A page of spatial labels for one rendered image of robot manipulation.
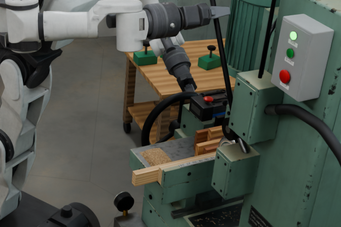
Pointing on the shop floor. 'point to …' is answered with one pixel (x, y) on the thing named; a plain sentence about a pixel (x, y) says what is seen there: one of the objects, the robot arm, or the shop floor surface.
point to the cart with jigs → (169, 83)
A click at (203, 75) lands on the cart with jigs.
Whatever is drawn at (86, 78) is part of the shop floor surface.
